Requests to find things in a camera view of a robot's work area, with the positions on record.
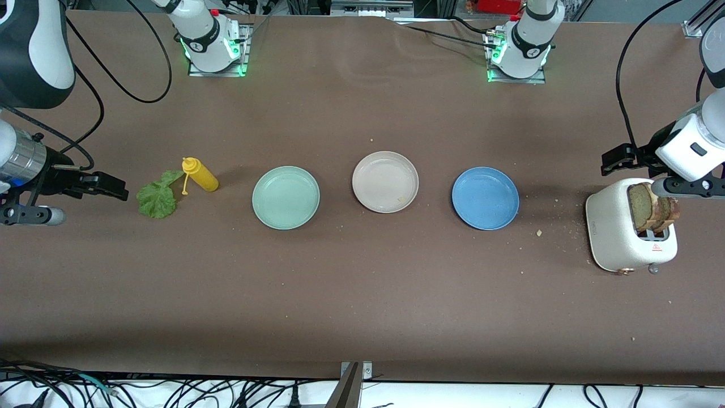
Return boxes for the light crust bread slice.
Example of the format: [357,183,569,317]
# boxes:
[627,182,660,233]

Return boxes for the green lettuce leaf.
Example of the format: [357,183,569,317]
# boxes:
[136,170,186,219]

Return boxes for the yellow squeeze bottle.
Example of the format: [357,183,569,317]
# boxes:
[181,157,220,196]

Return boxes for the blue round plate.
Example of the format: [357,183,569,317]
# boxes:
[451,167,520,231]

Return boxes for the mint green round plate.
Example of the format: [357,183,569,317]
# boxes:
[252,165,321,231]

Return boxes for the beige round plate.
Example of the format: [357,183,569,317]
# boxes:
[352,151,420,214]

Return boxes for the dark crust bread slice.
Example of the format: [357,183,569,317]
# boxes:
[652,195,681,233]

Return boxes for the white two-slot toaster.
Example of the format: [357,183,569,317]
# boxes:
[585,177,679,277]

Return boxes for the red box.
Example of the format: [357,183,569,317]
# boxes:
[476,0,524,15]

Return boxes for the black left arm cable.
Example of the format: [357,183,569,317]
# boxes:
[616,0,683,154]

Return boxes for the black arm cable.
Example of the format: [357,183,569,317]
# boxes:
[57,0,173,171]
[616,0,683,154]

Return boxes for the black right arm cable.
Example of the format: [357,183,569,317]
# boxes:
[57,0,173,171]

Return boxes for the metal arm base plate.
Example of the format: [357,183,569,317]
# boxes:
[187,23,253,77]
[484,28,548,84]

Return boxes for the aluminium profile rail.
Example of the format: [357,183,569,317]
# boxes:
[683,0,725,39]

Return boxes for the teal tipped cable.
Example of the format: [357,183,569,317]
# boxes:
[78,373,118,396]

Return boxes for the black base power cable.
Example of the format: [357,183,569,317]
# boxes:
[391,17,496,50]

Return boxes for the tangled black floor cables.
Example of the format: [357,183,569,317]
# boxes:
[0,357,340,408]

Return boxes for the silver metal frame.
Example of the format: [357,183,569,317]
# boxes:
[330,0,415,18]

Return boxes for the grey metal post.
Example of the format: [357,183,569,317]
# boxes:
[325,363,363,408]

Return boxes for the silver table clamp bracket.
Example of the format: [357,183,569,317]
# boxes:
[340,361,373,380]

